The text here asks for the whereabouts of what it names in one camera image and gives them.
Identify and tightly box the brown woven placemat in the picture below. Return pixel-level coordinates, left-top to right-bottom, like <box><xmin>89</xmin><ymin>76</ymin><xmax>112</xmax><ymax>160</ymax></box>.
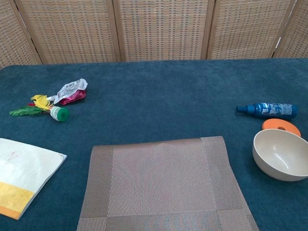
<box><xmin>76</xmin><ymin>136</ymin><xmax>260</xmax><ymax>231</ymax></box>

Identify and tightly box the orange disc with hole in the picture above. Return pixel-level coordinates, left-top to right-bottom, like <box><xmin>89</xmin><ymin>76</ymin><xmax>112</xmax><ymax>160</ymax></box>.
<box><xmin>262</xmin><ymin>118</ymin><xmax>301</xmax><ymax>138</ymax></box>

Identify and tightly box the crumpled silver and pink pouch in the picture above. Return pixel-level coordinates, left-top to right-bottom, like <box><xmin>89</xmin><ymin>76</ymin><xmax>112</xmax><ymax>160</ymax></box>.
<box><xmin>46</xmin><ymin>78</ymin><xmax>88</xmax><ymax>106</ymax></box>

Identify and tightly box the beige bowl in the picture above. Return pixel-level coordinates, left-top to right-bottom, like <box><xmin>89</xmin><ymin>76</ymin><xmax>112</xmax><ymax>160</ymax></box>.
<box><xmin>252</xmin><ymin>128</ymin><xmax>308</xmax><ymax>181</ymax></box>

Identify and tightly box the woven bamboo folding screen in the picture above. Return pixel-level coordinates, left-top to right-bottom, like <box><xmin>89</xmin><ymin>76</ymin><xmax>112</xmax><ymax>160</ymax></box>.
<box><xmin>0</xmin><ymin>0</ymin><xmax>308</xmax><ymax>66</ymax></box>

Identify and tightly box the blue spray bottle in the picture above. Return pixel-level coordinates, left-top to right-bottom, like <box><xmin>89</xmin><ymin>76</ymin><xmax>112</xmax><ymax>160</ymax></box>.
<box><xmin>235</xmin><ymin>103</ymin><xmax>298</xmax><ymax>120</ymax></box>

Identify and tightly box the feather shuttlecock with green base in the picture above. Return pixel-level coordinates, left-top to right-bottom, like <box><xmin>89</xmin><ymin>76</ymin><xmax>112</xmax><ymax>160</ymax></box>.
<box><xmin>9</xmin><ymin>94</ymin><xmax>70</xmax><ymax>122</ymax></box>

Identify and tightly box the white and yellow book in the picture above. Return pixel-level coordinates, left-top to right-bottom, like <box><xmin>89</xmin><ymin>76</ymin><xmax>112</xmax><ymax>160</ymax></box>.
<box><xmin>0</xmin><ymin>138</ymin><xmax>68</xmax><ymax>220</ymax></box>

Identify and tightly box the blue carpet table cover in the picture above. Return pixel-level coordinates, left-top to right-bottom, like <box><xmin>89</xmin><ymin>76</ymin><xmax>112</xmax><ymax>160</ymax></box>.
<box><xmin>0</xmin><ymin>57</ymin><xmax>308</xmax><ymax>231</ymax></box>

